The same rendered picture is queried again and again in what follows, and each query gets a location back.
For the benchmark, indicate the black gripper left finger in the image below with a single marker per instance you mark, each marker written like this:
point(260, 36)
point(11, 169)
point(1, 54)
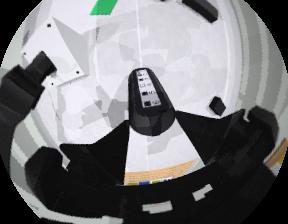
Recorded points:
point(109, 154)

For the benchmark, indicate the dark grey switch panel with green rocker switches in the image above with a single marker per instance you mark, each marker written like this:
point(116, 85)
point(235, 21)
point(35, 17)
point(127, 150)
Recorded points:
point(150, 110)

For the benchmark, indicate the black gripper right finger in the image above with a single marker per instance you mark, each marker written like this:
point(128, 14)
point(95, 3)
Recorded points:
point(207, 133)

